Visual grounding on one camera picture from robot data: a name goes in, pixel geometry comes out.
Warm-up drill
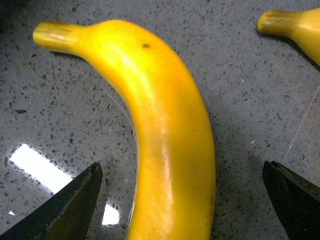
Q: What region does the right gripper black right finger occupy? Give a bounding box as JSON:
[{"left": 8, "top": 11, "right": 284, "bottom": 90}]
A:
[{"left": 262, "top": 161, "right": 320, "bottom": 240}]

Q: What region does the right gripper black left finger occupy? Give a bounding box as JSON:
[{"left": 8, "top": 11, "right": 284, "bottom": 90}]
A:
[{"left": 0, "top": 162, "right": 103, "bottom": 240}]

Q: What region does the yellow plastic banana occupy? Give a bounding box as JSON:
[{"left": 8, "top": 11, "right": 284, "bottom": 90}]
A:
[
  {"left": 257, "top": 8, "right": 320, "bottom": 65},
  {"left": 32, "top": 19, "right": 216, "bottom": 240}
]

